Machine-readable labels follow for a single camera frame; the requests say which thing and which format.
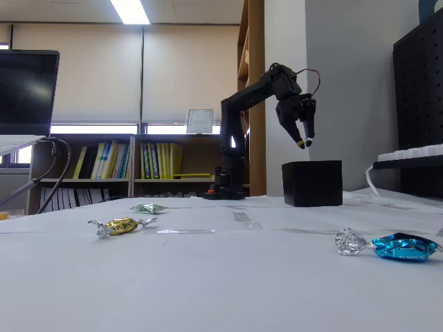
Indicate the ceiling light panel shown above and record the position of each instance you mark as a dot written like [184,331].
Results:
[129,12]

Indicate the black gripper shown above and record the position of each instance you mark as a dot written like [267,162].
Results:
[290,112]

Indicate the black square container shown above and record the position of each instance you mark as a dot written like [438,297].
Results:
[311,183]

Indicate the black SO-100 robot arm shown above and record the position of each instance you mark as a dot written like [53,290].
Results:
[235,138]

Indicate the framed white certificate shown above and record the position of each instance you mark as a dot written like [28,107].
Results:
[200,121]

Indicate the blue panel behind pegboard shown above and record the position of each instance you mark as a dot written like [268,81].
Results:
[429,10]

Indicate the white power strip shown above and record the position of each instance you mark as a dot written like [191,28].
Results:
[412,152]

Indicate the beige roller blind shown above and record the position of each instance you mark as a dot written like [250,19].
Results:
[190,69]
[97,72]

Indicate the gold foil candy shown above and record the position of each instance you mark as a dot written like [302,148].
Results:
[121,225]

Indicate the flat lying yellow book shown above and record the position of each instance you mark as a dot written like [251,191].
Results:
[192,175]

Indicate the black pegboard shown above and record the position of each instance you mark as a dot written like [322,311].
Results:
[420,103]

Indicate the silver wrapped candy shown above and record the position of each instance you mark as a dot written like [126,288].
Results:
[149,208]

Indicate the wide yellow binder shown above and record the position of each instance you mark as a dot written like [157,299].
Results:
[177,159]

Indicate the blue foil candy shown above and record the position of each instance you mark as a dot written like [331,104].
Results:
[401,248]

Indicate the white paper table cover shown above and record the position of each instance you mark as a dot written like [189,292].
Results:
[207,276]

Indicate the tall wooden shelf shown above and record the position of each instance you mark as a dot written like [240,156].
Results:
[256,52]

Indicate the black laptop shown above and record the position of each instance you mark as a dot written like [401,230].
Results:
[26,93]

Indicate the low wooden bookshelf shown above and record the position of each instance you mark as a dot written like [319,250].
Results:
[133,155]

